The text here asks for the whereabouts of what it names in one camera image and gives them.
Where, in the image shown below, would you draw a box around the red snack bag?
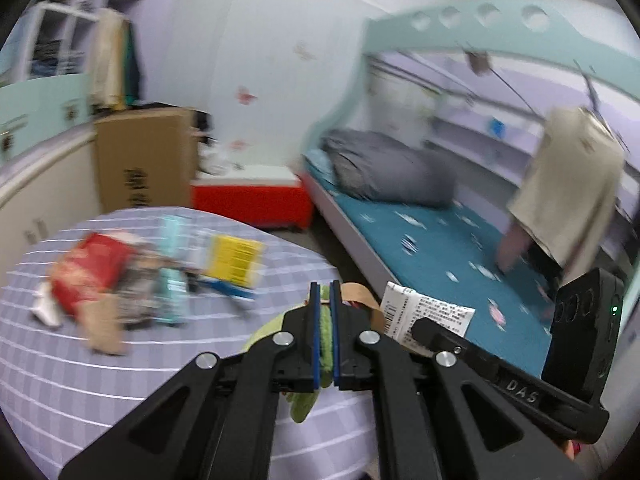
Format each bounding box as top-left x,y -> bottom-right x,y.
49,232 -> 134,318

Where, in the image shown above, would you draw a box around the open shelf unit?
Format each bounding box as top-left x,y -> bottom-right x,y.
1,0 -> 141,86

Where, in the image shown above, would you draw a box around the white printed paper packet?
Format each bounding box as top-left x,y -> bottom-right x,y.
382,282 -> 475,356

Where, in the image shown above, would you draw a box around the grey pillow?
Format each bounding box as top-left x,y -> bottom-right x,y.
320,129 -> 457,208

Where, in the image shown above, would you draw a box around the green plush trash item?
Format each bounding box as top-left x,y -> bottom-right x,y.
242,282 -> 334,424

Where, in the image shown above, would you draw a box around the white wardrobe doors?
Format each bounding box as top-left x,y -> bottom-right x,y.
150,0 -> 381,172

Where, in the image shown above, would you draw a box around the red covered low bench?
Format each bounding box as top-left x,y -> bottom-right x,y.
191,165 -> 314,231

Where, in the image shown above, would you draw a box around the yellow printed box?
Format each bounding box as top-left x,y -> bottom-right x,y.
205,234 -> 265,288

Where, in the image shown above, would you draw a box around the beige hanging garment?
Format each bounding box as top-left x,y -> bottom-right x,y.
496,107 -> 625,284

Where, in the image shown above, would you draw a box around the mint bunk bed frame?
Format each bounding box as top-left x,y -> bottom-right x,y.
303,0 -> 639,151

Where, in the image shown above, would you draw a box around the brown cardboard box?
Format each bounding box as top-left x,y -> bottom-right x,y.
93,107 -> 195,212

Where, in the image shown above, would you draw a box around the grey bed frame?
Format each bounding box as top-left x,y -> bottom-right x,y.
300,172 -> 396,298

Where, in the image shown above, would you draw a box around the teal knitted bed blanket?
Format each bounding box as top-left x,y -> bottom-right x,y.
304,165 -> 552,376

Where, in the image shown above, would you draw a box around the plaid lilac tablecloth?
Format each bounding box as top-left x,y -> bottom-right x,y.
0,206 -> 379,480

